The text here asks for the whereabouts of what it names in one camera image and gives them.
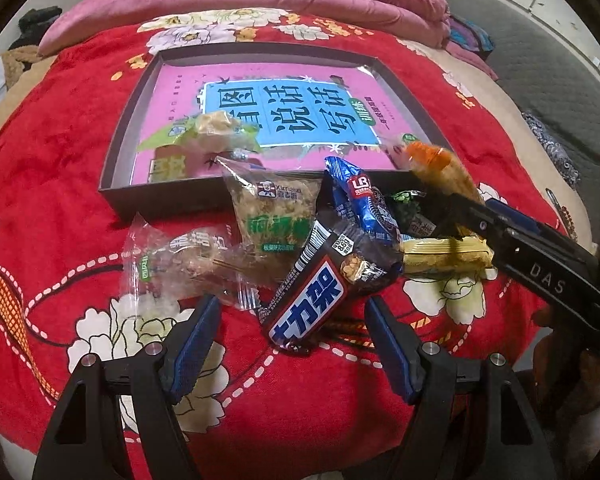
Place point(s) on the yellow wafer packet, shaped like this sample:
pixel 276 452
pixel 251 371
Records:
pixel 440 255

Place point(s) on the grey padded headboard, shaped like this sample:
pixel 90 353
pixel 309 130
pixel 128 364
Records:
pixel 545 60

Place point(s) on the black clothes pile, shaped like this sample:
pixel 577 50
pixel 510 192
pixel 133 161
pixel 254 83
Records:
pixel 40 20

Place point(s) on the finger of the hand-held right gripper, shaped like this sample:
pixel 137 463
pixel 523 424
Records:
pixel 501 207
pixel 472 217

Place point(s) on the green-wrapped pastry packet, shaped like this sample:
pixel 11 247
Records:
pixel 215 127

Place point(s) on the red floral blanket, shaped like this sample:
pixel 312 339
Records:
pixel 55 210

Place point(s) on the purple and teal clothes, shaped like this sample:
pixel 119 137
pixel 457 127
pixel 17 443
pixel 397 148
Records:
pixel 470 35

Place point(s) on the clear skewer snack packet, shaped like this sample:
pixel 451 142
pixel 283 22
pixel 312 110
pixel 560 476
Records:
pixel 180 260

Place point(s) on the brown chocolate bar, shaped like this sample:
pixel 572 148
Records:
pixel 305 305

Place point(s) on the person's right hand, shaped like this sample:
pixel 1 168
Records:
pixel 592 375

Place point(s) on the pink quilt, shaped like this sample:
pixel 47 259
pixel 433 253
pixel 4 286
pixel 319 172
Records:
pixel 230 0

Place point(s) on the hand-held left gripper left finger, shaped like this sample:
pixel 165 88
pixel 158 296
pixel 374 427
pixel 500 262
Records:
pixel 195 341

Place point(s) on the black and white patterned cloth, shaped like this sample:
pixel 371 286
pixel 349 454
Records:
pixel 555 150

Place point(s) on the pink and blue book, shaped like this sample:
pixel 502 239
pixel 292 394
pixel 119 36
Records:
pixel 290 110

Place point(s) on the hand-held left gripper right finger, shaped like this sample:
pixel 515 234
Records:
pixel 390 346

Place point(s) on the orange snack packet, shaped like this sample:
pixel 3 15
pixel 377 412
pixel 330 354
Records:
pixel 430 165

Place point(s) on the dark shallow cardboard box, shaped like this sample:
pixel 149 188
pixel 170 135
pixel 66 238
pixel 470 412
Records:
pixel 127 130

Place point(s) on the blue cookie packet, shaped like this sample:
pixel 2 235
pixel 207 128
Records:
pixel 360 195

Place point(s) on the clear packet with green label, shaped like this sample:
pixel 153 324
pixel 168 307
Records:
pixel 275 210

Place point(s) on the beige bed sheet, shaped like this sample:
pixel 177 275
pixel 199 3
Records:
pixel 505 125

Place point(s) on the dark green snack packet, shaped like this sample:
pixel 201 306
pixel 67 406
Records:
pixel 410 210

